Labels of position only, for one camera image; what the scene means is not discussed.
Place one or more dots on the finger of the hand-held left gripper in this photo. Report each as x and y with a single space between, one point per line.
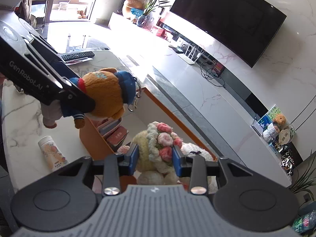
79 101
49 54

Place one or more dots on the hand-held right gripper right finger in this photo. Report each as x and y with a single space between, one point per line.
176 159

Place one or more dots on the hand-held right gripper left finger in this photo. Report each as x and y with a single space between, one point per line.
134 158

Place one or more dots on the crochet flower doll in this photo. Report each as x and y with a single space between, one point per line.
153 150

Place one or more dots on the white crochet doll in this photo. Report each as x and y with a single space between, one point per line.
197 153

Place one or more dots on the plush bear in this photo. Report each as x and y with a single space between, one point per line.
103 93

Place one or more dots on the dark red booklet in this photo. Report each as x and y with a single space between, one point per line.
118 137

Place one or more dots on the pink wallet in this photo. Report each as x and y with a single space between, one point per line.
106 124

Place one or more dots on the orange cardboard box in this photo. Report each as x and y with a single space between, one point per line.
93 138

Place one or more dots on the brown boots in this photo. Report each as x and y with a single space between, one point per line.
81 14

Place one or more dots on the white printed cup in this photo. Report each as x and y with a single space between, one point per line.
53 154

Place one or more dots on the white marble tv console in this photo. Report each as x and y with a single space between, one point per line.
197 98

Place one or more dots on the silver laptop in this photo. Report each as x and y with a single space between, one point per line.
258 128

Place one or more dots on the dried flowers in pot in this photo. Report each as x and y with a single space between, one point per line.
132 5

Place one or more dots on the blue packet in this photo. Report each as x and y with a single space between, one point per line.
137 11

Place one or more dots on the green blue painting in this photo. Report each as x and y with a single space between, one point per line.
265 118

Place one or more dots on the small red box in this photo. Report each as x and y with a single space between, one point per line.
219 69

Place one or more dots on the teddy bear bouquet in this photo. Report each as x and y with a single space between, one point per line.
274 128

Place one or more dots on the green plant in blue vase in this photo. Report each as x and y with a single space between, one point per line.
145 17

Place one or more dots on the white router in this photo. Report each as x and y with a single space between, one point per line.
193 55

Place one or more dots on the red gift boxes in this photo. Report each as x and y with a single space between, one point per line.
161 32

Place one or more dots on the small black box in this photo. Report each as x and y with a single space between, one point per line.
178 49

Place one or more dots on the black white cow toys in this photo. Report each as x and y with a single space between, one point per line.
287 164

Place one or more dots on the round paper fan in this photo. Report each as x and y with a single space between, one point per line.
286 134

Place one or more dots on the potted green plant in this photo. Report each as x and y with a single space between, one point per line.
303 177

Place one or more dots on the blue water jug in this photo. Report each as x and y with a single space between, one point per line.
305 223

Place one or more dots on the black television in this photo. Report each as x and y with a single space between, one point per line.
229 17

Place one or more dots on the grey wall socket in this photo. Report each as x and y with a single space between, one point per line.
307 197

